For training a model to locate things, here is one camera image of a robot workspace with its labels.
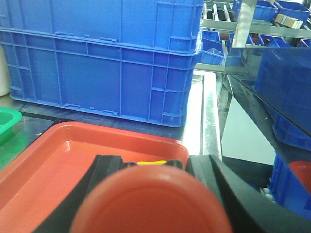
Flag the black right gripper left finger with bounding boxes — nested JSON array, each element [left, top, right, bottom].
[[34, 155, 123, 233]]

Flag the red plastic tray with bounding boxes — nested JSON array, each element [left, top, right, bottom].
[[0, 122, 189, 233]]

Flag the upper stacked blue crate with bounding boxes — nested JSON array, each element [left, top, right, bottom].
[[0, 0, 204, 53]]

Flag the stacked blue crate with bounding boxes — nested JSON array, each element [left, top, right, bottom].
[[0, 30, 200, 127], [0, 0, 204, 53]]

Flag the red push button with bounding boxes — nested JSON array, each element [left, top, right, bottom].
[[70, 166, 233, 233]]

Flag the blue bin lower right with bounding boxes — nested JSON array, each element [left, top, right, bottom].
[[268, 151, 311, 220]]

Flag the lower stacked blue crate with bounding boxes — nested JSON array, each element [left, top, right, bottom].
[[0, 30, 200, 127]]

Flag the green plastic tray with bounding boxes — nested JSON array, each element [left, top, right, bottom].
[[0, 107, 22, 143]]

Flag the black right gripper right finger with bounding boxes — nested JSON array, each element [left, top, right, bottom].
[[186, 155, 311, 233]]

